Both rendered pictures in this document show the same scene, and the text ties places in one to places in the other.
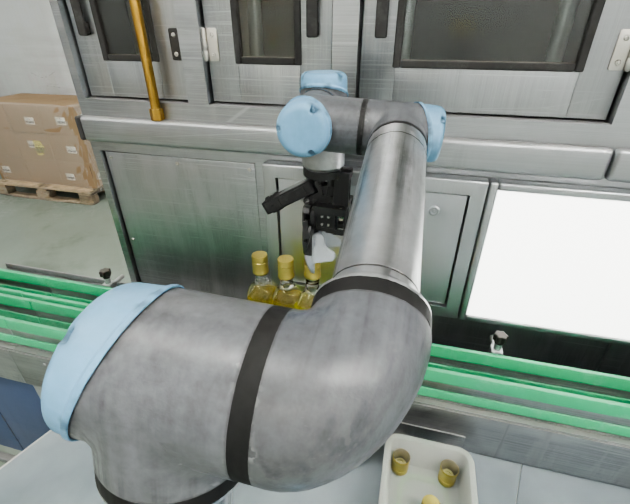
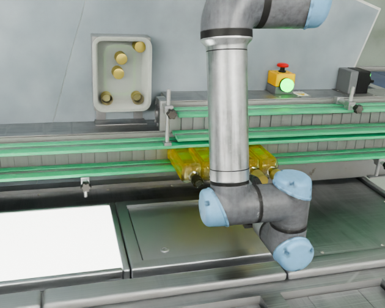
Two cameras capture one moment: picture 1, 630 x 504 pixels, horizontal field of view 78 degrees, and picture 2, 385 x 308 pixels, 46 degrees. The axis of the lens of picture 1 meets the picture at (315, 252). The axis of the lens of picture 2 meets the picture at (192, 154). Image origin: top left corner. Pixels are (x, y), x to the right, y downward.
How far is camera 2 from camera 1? 0.67 m
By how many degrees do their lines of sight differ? 36
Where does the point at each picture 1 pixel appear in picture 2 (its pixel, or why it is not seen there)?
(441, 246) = (147, 233)
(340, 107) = (275, 197)
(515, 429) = (66, 132)
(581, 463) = (18, 128)
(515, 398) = (71, 146)
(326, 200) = not seen: hidden behind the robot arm
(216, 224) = (326, 220)
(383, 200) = (236, 96)
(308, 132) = (288, 175)
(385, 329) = (227, 10)
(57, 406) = not seen: outside the picture
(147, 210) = not seen: outside the picture
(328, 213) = not seen: hidden behind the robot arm
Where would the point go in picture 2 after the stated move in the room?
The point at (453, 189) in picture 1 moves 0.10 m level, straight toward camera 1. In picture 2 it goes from (157, 261) to (162, 223)
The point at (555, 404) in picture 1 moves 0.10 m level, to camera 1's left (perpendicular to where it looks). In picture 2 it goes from (46, 148) to (80, 137)
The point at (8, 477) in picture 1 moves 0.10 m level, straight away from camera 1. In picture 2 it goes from (360, 30) to (381, 41)
